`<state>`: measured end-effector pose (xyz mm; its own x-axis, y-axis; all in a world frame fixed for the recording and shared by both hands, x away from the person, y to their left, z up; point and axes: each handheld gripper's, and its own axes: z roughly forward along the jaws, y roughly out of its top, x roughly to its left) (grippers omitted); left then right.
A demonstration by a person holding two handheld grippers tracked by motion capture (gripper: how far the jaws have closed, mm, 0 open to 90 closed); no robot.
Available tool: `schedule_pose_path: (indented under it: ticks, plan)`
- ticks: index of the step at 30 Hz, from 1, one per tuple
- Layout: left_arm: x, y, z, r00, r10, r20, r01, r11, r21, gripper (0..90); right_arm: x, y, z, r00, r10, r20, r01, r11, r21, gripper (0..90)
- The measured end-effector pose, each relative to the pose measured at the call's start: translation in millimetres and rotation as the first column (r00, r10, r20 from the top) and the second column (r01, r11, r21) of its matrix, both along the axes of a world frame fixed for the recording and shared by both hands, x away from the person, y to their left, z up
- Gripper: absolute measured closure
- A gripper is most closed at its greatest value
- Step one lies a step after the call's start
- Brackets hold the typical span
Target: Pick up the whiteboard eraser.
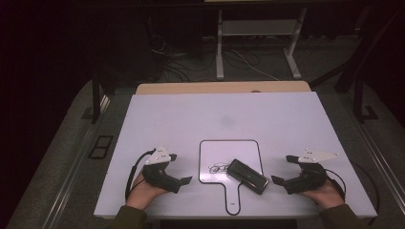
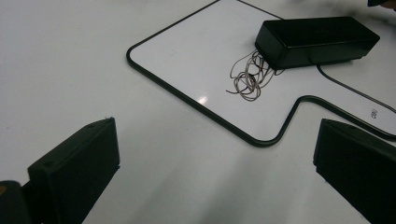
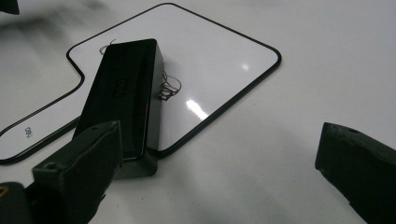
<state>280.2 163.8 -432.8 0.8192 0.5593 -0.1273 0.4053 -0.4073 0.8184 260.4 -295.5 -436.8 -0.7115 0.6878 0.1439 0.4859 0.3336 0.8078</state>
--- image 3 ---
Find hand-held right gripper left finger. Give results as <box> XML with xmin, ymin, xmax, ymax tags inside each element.
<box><xmin>24</xmin><ymin>120</ymin><xmax>124</xmax><ymax>224</ymax></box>

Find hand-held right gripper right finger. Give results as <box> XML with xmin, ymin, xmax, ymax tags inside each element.
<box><xmin>315</xmin><ymin>121</ymin><xmax>396</xmax><ymax>224</ymax></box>

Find black whiteboard eraser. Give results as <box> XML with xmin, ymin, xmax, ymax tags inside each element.
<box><xmin>72</xmin><ymin>37</ymin><xmax>165</xmax><ymax>180</ymax></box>

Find white handled whiteboard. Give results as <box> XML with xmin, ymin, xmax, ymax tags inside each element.
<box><xmin>0</xmin><ymin>2</ymin><xmax>283</xmax><ymax>166</ymax></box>

